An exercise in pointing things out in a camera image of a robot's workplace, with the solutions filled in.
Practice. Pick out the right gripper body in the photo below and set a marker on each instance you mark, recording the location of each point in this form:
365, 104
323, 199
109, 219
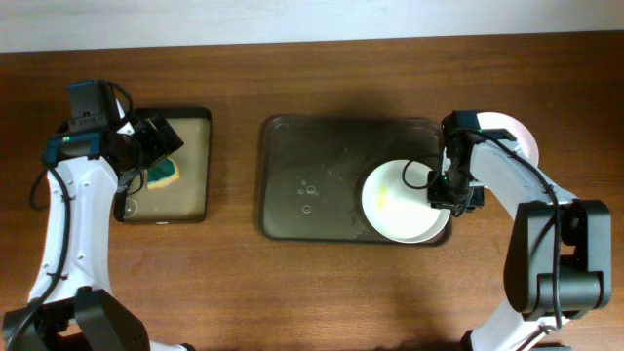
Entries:
452, 190

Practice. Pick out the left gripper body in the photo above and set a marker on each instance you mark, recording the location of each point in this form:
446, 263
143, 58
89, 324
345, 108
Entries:
152, 146

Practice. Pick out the green yellow sponge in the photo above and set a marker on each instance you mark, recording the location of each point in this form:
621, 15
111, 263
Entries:
163, 174

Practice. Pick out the white plate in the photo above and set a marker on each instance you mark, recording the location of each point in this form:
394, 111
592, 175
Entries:
396, 211
497, 120

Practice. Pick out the white plate top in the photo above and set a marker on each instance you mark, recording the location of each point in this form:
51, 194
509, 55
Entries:
497, 120

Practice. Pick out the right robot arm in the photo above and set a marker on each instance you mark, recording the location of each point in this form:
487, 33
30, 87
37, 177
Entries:
558, 263

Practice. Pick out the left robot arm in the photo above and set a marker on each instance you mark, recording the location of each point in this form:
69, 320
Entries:
95, 155

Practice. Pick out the small black water tray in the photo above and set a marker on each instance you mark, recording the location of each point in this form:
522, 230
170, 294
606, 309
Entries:
186, 199

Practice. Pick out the large brown serving tray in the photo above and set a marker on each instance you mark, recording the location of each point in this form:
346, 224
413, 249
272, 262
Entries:
314, 169

